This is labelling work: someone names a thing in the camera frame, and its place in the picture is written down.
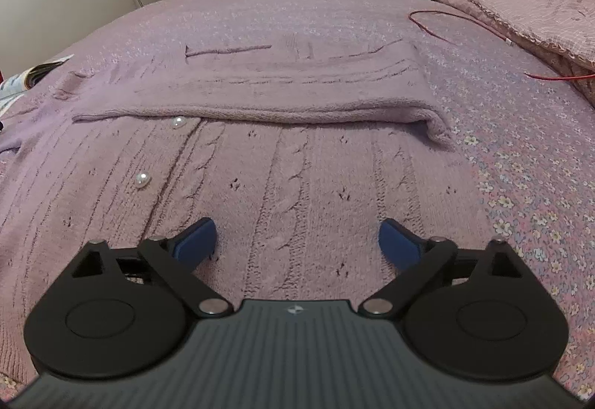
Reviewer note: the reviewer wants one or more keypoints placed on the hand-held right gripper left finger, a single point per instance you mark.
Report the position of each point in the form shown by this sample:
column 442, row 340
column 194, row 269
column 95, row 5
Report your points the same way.
column 199, row 245

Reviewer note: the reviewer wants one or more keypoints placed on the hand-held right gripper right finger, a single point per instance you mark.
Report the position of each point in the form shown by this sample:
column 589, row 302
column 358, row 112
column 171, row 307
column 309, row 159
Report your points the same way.
column 396, row 246

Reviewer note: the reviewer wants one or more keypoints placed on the pink fluffy towel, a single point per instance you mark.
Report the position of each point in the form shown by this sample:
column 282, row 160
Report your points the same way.
column 302, row 167

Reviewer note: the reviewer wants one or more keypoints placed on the white cloth with orange trim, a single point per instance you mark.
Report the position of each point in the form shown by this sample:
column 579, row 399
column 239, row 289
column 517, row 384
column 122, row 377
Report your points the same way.
column 28, row 79

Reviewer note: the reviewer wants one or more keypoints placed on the floral purple bedspread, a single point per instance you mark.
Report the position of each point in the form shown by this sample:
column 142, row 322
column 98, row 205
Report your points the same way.
column 325, row 13

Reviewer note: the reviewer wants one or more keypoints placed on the pink ruffled quilt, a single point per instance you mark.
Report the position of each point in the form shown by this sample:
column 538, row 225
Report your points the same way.
column 534, row 4

